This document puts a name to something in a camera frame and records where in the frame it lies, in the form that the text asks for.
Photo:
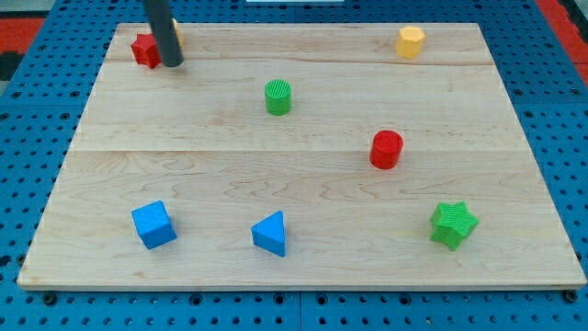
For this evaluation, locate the yellow block behind rod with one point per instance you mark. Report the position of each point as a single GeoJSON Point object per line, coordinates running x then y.
{"type": "Point", "coordinates": [178, 33]}

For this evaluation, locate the blue cube block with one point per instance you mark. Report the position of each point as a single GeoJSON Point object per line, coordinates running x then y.
{"type": "Point", "coordinates": [153, 225]}

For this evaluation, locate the blue triangle block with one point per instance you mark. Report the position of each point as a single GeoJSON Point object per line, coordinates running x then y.
{"type": "Point", "coordinates": [270, 234]}

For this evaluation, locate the yellow hexagon block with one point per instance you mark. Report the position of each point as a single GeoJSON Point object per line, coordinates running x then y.
{"type": "Point", "coordinates": [410, 42]}

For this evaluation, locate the green star block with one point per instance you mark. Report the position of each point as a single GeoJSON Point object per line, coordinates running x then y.
{"type": "Point", "coordinates": [452, 223]}

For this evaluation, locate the red cylinder block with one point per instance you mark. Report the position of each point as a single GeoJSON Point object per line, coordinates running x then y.
{"type": "Point", "coordinates": [386, 149]}

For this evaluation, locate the light wooden board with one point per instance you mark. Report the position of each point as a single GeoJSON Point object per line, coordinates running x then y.
{"type": "Point", "coordinates": [198, 138]}

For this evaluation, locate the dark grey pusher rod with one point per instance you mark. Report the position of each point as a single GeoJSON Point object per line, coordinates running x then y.
{"type": "Point", "coordinates": [161, 22]}

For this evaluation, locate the green cylinder block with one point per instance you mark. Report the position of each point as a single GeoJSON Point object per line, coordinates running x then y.
{"type": "Point", "coordinates": [278, 97]}

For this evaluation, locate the red star block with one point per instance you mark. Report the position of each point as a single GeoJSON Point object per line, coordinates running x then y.
{"type": "Point", "coordinates": [145, 50]}

